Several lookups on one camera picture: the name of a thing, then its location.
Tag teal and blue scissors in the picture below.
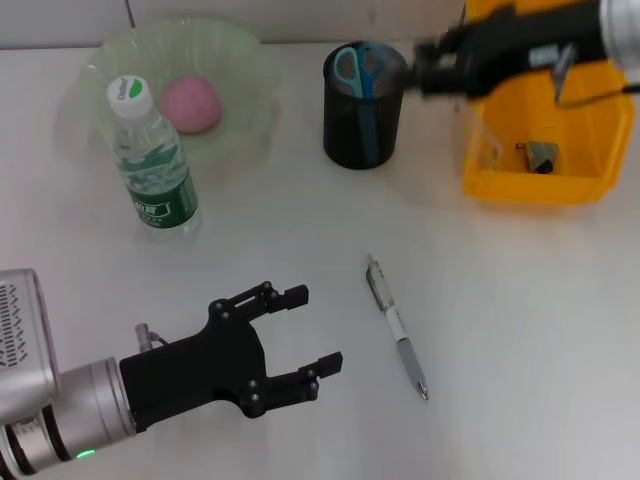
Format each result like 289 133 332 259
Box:
333 43 389 164

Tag arm cable with connector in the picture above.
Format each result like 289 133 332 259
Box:
552 42 640 109
133 322 169 352

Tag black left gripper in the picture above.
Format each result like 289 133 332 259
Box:
119 281 345 434

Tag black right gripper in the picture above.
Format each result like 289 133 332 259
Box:
409 0 607 101

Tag pink peach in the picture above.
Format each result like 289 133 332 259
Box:
159 74 224 135

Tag clear water bottle green label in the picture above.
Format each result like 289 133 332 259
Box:
105 74 201 240

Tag yellow plastic bin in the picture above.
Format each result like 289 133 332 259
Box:
459 0 637 207

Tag right arm cable with connector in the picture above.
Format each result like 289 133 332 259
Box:
552 42 640 109

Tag clear plastic ruler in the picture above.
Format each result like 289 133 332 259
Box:
462 97 504 169

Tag black mesh pen holder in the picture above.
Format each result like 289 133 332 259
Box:
322 41 410 170

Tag green glass fruit plate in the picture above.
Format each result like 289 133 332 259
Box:
52 17 284 166

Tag left arm cable with connector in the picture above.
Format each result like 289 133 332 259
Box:
133 322 169 352

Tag grey and white pen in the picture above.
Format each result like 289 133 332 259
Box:
366 252 431 402

